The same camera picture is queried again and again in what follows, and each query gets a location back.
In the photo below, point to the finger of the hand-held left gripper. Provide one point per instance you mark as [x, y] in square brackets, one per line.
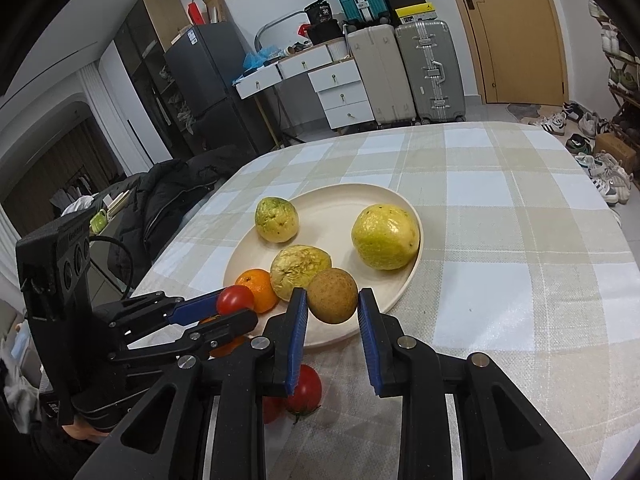
[195, 309]
[225, 327]

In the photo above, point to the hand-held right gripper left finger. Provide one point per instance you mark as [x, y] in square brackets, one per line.
[299, 340]

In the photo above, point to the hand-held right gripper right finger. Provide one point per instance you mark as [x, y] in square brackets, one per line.
[369, 340]

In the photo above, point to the red tomato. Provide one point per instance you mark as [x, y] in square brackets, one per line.
[235, 300]
[306, 390]

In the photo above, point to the orange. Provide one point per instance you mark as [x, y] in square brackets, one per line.
[257, 287]
[227, 349]

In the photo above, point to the brown round fruit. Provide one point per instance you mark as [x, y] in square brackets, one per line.
[332, 295]

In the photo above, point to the large yellow passion fruit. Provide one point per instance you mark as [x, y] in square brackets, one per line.
[385, 236]

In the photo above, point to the green mottled yellow passion fruit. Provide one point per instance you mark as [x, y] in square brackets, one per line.
[276, 219]

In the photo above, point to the cream round plate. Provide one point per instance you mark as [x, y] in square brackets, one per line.
[325, 200]

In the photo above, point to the person's left forearm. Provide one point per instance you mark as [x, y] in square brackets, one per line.
[30, 455]

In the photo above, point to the person's left hand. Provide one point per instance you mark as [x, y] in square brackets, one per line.
[82, 431]

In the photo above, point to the green cup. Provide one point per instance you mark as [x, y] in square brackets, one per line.
[98, 221]

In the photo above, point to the black jacket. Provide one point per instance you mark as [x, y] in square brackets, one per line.
[165, 200]

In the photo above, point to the checked beige tablecloth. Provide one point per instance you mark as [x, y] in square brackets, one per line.
[500, 260]

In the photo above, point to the dark grey fridge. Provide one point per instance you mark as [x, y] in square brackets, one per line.
[210, 85]

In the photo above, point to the white drawer cabinet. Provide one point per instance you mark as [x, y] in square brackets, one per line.
[342, 97]

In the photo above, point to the tall dark wooden cabinet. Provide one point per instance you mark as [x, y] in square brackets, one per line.
[145, 60]

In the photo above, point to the blue plastic bag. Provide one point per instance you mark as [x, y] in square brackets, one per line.
[260, 57]

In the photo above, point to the white desk with drawers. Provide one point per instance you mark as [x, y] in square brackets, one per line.
[295, 67]

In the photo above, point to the beige suitcase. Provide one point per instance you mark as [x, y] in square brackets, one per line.
[380, 75]

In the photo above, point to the grey suitcase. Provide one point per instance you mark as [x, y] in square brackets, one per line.
[430, 72]

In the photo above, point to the pile of floor shoes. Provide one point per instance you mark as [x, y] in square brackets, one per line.
[595, 165]

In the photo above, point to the red packet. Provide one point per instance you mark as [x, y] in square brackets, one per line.
[196, 14]

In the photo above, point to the brown cardboard box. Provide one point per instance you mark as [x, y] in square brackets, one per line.
[215, 7]

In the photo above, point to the black bag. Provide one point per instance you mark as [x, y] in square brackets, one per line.
[325, 32]

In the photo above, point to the small cardboard box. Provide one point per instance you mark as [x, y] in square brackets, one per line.
[615, 149]

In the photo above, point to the small black box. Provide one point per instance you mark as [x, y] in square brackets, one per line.
[320, 11]

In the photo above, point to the yellow black shoebox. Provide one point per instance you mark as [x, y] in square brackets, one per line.
[416, 14]

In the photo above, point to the tan wooden door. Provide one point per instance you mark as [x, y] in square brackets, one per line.
[515, 35]

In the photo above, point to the wooden shoe rack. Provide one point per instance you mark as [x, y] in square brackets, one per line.
[625, 105]

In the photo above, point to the row of shelved shoes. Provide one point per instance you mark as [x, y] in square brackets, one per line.
[617, 60]

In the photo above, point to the curved grey metal frame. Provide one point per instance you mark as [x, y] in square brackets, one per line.
[272, 20]

